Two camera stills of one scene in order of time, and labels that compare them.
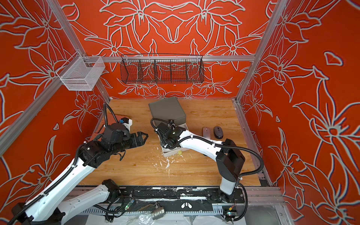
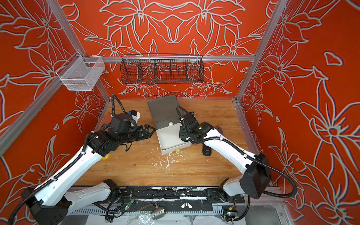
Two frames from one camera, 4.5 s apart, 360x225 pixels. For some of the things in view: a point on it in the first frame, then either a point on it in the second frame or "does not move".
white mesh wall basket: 81,73 does not move
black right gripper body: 166,140 -> 187,132
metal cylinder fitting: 158,213 does not move
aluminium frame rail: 108,58 does not move
